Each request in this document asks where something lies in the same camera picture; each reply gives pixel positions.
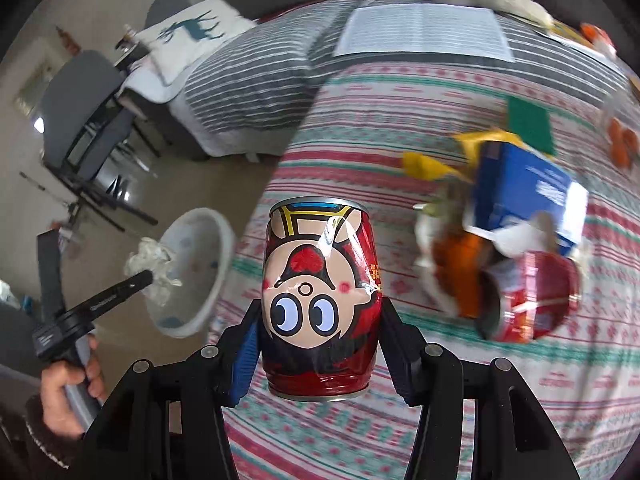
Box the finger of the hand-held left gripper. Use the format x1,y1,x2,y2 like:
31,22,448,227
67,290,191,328
82,269,154,327

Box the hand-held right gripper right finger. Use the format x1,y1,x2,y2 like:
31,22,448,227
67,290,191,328
380,300,581,480

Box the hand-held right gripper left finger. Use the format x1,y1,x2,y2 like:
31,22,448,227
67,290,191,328
75,300,266,480

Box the clear plastic wrap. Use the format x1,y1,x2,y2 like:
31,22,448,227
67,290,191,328
125,237,183,306

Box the white round bin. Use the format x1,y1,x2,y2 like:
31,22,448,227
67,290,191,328
145,207,237,339

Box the white orange snack packet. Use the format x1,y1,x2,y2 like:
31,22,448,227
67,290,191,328
415,195,501,318

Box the red cartoon drink can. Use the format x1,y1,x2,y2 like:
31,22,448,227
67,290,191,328
261,199,385,402

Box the crushed red can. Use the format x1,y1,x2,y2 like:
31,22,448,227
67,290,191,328
475,250,583,343

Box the yellow plastic wrapper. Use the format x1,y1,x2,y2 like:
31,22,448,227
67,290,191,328
402,130,526,183

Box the blue carton box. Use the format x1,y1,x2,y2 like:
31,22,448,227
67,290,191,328
462,140,591,258

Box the person's left forearm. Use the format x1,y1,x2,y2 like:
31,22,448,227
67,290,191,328
0,395,86,480

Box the person's left hand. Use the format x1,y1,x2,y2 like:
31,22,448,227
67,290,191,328
40,335,107,441

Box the grey padded chair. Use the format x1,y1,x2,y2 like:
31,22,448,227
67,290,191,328
145,0,193,28
40,50,161,226

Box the white quilted cover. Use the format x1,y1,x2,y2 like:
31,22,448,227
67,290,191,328
122,55,186,106

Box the patterned pink green tablecloth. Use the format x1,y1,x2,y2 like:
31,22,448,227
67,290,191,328
210,60,640,480

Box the grey striped blanket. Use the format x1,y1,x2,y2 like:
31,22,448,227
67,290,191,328
167,0,631,158

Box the white deer print pillow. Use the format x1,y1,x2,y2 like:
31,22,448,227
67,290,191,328
132,0,253,86

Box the green yellow sponge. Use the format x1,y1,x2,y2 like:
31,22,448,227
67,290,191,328
507,96,556,156

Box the clear plastic container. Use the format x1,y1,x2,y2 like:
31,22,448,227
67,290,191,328
600,105,640,168

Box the white printed paper sheet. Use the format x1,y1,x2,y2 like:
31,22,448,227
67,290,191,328
332,2,516,64

